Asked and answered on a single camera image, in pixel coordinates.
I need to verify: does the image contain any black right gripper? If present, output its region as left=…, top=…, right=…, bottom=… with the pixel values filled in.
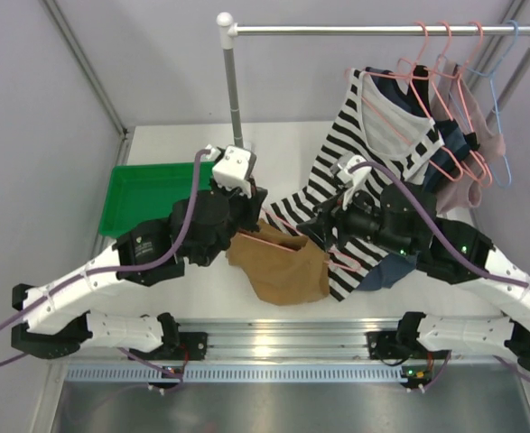
left=297, top=183, right=416, bottom=258

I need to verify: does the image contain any pink wire hanger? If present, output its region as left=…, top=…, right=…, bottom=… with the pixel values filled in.
left=239, top=211, right=363, bottom=274

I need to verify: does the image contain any tan tank top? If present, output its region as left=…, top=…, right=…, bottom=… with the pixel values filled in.
left=226, top=220, right=330, bottom=306

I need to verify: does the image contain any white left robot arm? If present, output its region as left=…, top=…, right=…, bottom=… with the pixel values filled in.
left=11, top=182, right=268, bottom=360

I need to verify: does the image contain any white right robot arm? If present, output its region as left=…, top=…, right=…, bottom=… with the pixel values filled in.
left=297, top=183, right=530, bottom=372

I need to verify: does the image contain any black white striped tank top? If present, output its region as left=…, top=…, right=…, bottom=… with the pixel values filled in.
left=264, top=67, right=446, bottom=302

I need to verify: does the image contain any pink hanger with navy top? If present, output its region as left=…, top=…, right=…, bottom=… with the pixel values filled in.
left=397, top=22, right=471, bottom=186

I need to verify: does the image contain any pink hanger with striped top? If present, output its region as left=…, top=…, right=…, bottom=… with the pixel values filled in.
left=344, top=21, right=465, bottom=182

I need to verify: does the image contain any navy blue tank top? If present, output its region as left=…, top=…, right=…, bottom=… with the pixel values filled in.
left=358, top=76, right=449, bottom=291

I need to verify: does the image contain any dusty pink tank top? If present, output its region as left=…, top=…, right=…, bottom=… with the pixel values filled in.
left=426, top=60, right=506, bottom=213

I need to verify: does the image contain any green plastic tray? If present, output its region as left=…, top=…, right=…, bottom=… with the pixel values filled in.
left=98, top=162, right=194, bottom=239

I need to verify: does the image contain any metal clothes rack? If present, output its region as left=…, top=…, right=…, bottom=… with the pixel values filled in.
left=216, top=12, right=530, bottom=146

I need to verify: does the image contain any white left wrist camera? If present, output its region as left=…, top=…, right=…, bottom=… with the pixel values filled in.
left=205, top=144, right=256, bottom=198

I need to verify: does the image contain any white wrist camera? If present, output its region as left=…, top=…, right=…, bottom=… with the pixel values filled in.
left=330, top=152, right=372, bottom=210
left=205, top=144, right=256, bottom=198

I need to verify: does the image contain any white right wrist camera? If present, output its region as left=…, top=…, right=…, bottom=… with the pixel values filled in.
left=330, top=152, right=372, bottom=210

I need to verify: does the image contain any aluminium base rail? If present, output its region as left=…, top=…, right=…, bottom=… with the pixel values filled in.
left=51, top=319, right=516, bottom=391

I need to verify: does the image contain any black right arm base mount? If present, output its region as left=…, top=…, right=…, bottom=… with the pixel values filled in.
left=366, top=330, right=427, bottom=364

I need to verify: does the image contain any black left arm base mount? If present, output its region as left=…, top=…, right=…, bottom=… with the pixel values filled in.
left=129, top=332, right=209, bottom=361

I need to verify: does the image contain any light blue wire hanger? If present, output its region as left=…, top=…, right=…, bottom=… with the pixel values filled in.
left=452, top=20, right=519, bottom=189

